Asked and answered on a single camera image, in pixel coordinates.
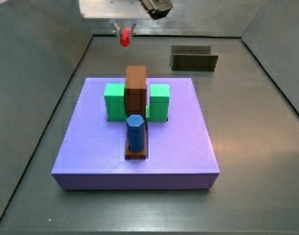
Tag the purple base board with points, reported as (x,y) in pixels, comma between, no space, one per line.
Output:
(91,160)

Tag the blue hexagonal peg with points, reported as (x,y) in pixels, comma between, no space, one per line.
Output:
(135,133)

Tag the red stepped peg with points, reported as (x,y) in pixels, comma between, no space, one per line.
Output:
(124,37)

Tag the green block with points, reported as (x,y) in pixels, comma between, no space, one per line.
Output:
(156,108)

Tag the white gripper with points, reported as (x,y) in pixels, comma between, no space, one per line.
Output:
(113,9)

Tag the brown L-shaped block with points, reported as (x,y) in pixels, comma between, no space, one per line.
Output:
(135,102)

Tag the black angled holder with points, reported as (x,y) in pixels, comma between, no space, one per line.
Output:
(192,58)

